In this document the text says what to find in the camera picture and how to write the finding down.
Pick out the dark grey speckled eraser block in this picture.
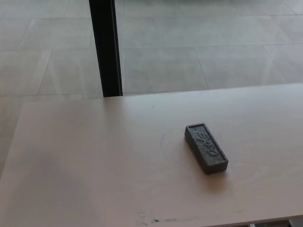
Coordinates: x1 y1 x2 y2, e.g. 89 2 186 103
184 122 229 175

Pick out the black vertical metal post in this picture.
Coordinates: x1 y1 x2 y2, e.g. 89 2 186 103
89 0 124 98

